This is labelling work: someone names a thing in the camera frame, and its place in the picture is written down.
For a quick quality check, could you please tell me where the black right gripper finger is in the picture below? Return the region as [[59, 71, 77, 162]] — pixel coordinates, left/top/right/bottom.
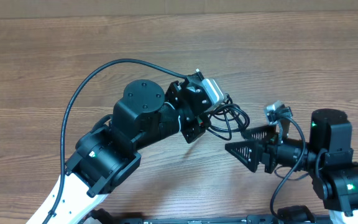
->
[[225, 140, 263, 172], [244, 125, 276, 140]]

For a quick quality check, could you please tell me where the black USB cable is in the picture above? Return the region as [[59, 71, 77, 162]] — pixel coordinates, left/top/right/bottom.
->
[[206, 93, 250, 142]]

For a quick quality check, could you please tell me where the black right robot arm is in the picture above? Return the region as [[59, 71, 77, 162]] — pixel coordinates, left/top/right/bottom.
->
[[225, 106, 358, 223]]

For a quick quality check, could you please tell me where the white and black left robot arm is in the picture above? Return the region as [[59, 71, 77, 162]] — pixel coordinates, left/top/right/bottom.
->
[[28, 74, 226, 223]]

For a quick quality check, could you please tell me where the cardboard back panel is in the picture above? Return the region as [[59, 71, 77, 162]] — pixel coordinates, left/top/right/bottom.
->
[[0, 0, 358, 19]]

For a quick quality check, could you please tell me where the black right camera cable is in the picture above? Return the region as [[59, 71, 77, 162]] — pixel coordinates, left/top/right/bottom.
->
[[269, 114, 307, 218]]

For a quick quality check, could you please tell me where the black camera cable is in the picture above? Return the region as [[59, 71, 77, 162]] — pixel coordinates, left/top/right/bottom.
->
[[42, 58, 189, 224], [269, 114, 307, 218]]

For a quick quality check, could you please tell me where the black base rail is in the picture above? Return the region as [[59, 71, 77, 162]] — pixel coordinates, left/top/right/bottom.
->
[[85, 205, 332, 224]]

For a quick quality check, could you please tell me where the black left camera cable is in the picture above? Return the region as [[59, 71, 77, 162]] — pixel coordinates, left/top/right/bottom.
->
[[42, 58, 189, 224]]

